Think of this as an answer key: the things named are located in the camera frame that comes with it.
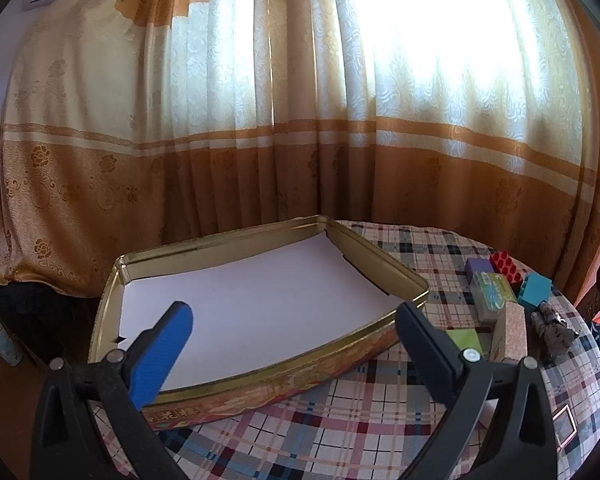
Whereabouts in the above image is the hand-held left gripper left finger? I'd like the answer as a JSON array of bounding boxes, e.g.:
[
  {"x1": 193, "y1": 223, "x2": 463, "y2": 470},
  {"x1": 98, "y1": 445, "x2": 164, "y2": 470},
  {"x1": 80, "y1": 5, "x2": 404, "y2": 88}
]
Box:
[{"x1": 30, "y1": 301, "x2": 195, "y2": 480}]

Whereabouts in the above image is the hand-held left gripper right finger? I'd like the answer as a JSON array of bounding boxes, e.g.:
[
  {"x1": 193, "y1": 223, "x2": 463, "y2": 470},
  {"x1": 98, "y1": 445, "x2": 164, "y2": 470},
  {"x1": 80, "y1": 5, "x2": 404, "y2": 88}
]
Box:
[{"x1": 395, "y1": 301, "x2": 558, "y2": 480}]

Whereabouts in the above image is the green building block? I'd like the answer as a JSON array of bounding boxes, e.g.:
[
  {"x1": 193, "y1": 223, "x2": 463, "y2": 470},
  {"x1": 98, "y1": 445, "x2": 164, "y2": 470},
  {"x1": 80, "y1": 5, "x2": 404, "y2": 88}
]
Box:
[{"x1": 445, "y1": 329, "x2": 483, "y2": 356}]

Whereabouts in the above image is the dark hair claw clip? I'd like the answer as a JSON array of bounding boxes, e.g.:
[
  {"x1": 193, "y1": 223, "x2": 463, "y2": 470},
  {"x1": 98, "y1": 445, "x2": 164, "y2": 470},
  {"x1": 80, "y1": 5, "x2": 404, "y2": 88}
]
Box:
[{"x1": 531, "y1": 300, "x2": 578, "y2": 361}]

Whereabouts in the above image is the pink and white box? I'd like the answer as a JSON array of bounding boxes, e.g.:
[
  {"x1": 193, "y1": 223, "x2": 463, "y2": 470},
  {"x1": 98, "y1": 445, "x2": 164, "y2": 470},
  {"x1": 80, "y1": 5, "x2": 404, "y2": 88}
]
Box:
[{"x1": 489, "y1": 301, "x2": 531, "y2": 363}]

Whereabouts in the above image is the gold metal tin tray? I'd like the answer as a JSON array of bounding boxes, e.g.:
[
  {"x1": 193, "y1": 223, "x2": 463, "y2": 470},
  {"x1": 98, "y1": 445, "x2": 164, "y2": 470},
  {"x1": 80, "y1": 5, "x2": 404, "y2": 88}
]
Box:
[{"x1": 89, "y1": 214, "x2": 430, "y2": 431}]

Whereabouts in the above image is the rose gold framed mirror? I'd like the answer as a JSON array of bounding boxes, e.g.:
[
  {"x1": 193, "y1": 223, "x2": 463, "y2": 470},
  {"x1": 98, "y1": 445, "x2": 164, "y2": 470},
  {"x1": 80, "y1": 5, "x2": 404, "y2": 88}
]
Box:
[{"x1": 552, "y1": 406, "x2": 578, "y2": 448}]

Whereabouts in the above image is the brown wooden furniture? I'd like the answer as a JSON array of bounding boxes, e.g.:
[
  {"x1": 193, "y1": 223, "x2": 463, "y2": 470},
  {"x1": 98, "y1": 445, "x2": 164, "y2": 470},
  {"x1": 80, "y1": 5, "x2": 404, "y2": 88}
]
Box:
[{"x1": 577, "y1": 280, "x2": 600, "y2": 321}]

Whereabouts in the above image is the teal building block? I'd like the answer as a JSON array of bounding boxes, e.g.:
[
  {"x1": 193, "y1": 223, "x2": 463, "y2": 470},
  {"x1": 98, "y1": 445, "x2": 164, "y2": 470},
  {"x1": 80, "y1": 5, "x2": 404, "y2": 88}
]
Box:
[{"x1": 517, "y1": 273, "x2": 553, "y2": 311}]

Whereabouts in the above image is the clear plastic box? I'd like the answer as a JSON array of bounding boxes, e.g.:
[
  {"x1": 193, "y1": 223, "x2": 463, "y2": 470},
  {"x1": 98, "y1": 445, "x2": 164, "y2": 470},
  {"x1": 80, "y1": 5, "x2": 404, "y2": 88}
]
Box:
[{"x1": 470, "y1": 271, "x2": 518, "y2": 323}]

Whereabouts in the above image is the purple block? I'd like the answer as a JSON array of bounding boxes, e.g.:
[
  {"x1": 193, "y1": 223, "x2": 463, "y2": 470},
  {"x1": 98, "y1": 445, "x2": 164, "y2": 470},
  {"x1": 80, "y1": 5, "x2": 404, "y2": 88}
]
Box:
[{"x1": 464, "y1": 257, "x2": 496, "y2": 283}]

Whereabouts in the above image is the plaid tablecloth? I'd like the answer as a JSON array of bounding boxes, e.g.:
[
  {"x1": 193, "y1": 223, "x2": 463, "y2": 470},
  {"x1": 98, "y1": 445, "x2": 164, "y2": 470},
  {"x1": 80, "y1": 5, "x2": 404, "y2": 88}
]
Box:
[{"x1": 92, "y1": 220, "x2": 600, "y2": 480}]

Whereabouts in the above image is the white paper liner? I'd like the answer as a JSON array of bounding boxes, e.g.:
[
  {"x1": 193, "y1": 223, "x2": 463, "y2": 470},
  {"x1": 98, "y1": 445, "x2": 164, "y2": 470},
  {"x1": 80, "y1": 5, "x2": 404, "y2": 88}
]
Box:
[{"x1": 114, "y1": 234, "x2": 398, "y2": 392}]

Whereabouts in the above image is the red building block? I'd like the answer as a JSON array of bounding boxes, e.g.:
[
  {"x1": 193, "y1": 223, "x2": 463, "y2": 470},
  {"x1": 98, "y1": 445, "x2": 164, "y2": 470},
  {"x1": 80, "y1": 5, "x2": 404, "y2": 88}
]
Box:
[{"x1": 489, "y1": 250, "x2": 528, "y2": 286}]

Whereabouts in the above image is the dark cloth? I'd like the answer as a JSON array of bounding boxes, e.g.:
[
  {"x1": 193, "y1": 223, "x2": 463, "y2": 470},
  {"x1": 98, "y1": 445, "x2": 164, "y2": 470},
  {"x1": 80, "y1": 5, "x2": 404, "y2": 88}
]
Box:
[{"x1": 0, "y1": 282, "x2": 101, "y2": 361}]

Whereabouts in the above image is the patterned bottle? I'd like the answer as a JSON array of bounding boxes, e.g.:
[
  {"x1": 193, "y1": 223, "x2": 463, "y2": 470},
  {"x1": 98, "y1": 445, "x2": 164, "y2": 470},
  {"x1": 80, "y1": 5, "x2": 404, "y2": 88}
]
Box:
[{"x1": 0, "y1": 322, "x2": 26, "y2": 367}]

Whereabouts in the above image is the cream and orange curtain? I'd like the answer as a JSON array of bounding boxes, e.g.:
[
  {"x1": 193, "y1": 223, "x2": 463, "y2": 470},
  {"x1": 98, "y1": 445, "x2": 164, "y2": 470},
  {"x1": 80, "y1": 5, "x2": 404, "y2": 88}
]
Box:
[{"x1": 0, "y1": 0, "x2": 600, "y2": 306}]

